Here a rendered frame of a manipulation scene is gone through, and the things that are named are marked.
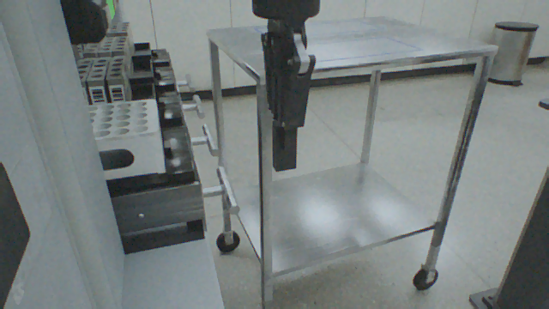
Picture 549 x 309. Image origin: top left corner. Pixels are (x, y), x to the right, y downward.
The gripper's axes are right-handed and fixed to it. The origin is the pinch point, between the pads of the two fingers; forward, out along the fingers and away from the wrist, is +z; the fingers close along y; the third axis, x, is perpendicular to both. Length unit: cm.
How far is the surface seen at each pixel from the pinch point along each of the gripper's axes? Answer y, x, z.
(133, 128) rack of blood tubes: 3.2, -17.9, -6.6
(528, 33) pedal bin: -188, 262, 41
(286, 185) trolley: -64, 23, 53
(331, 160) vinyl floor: -120, 68, 81
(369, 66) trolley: -26.1, 27.2, -0.7
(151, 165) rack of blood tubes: 5.0, -16.7, -2.9
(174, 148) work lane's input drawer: -0.2, -14.0, -1.8
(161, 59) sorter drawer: -41.7, -13.5, -1.6
